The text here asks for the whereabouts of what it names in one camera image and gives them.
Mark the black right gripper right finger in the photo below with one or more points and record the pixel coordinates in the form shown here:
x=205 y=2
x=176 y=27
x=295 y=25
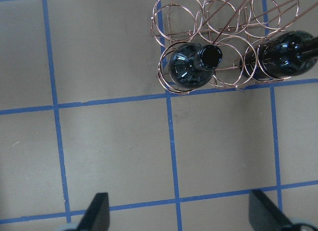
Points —
x=264 y=215

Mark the copper wire wine basket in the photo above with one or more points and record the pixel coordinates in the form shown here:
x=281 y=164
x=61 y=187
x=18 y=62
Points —
x=239 y=27

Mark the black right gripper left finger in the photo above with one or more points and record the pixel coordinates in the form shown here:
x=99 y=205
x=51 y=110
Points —
x=97 y=216

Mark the dark wine bottle in basket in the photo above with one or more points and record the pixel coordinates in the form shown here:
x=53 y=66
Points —
x=192 y=65

